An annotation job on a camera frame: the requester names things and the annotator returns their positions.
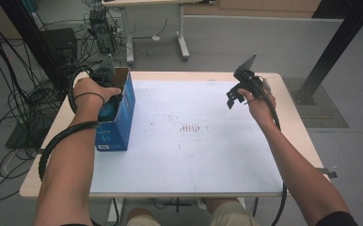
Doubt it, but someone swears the black sleeve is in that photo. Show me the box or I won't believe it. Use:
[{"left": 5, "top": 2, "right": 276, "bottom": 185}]
[{"left": 315, "top": 210, "right": 360, "bottom": 226}]

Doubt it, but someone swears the metal table bracket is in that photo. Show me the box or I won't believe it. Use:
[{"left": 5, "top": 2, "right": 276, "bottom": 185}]
[{"left": 317, "top": 168, "right": 339, "bottom": 179}]

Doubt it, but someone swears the person's left leg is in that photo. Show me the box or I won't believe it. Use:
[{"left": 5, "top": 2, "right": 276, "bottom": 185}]
[{"left": 126, "top": 206, "right": 163, "bottom": 226}]

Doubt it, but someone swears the tangle of black floor cables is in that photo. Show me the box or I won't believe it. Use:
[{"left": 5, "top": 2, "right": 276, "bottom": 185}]
[{"left": 0, "top": 0, "right": 127, "bottom": 203}]

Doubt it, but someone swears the person's right leg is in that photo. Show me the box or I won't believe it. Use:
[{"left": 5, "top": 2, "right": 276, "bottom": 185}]
[{"left": 204, "top": 197, "right": 260, "bottom": 226}]

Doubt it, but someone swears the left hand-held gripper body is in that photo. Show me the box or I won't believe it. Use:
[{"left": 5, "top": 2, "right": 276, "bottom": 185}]
[{"left": 89, "top": 54, "right": 121, "bottom": 89}]

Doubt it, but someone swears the black equipment box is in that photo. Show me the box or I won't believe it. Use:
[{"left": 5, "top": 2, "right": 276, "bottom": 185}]
[{"left": 40, "top": 27, "right": 79, "bottom": 64}]

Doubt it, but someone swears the black wrist band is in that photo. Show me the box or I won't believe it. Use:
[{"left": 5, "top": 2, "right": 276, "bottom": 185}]
[{"left": 73, "top": 91, "right": 106, "bottom": 105}]

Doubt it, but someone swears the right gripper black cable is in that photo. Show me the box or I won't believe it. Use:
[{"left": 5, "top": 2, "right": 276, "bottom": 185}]
[{"left": 254, "top": 78, "right": 288, "bottom": 226}]

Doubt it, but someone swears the grey floor mat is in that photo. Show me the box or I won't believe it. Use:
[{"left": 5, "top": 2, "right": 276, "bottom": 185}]
[{"left": 282, "top": 77, "right": 350, "bottom": 129}]

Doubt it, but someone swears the person's right hand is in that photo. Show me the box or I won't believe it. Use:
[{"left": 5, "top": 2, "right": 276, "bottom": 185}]
[{"left": 237, "top": 80, "right": 276, "bottom": 126}]

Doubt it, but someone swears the white background desk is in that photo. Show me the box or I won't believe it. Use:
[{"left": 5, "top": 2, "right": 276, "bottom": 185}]
[{"left": 102, "top": 0, "right": 216, "bottom": 65}]

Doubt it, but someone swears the blue cardboard box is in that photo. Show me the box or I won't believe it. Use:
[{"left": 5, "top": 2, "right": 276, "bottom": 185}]
[{"left": 94, "top": 66, "right": 136, "bottom": 153}]

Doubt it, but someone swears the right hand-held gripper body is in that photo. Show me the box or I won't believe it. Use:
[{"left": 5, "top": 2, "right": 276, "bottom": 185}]
[{"left": 232, "top": 55, "right": 265, "bottom": 98}]

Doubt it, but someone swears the black floor mat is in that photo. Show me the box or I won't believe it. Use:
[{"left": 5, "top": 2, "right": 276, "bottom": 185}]
[{"left": 5, "top": 105, "right": 60, "bottom": 150}]

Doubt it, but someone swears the person's leg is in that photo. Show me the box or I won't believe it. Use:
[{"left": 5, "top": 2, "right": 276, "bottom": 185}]
[
  {"left": 204, "top": 197, "right": 260, "bottom": 226},
  {"left": 126, "top": 206, "right": 163, "bottom": 226}
]

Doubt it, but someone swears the black metal stand post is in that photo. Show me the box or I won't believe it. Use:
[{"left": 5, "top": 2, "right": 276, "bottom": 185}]
[
  {"left": 0, "top": 0, "right": 71, "bottom": 92},
  {"left": 291, "top": 0, "right": 363, "bottom": 105}
]

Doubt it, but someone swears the person's left hand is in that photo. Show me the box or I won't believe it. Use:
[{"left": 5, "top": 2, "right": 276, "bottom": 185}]
[{"left": 72, "top": 77, "right": 122, "bottom": 111}]

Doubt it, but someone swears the white table leg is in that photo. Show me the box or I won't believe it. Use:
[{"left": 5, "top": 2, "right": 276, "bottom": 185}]
[{"left": 106, "top": 197, "right": 125, "bottom": 225}]

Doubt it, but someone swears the white table mat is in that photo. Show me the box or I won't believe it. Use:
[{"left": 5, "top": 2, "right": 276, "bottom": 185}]
[{"left": 89, "top": 79, "right": 286, "bottom": 194}]

